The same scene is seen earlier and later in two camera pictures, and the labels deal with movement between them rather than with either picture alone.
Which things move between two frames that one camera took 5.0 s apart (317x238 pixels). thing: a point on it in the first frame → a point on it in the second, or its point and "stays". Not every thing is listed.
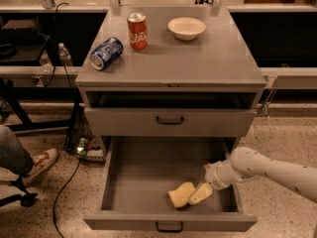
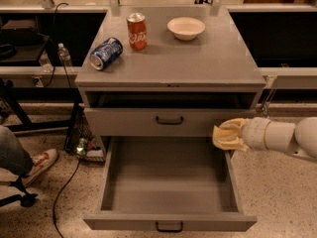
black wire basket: (80, 141) stays
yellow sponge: (180, 195) → (228, 136)
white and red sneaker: (41, 162) stays
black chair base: (27, 199) stays
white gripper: (212, 177) → (254, 133)
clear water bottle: (64, 55) stays
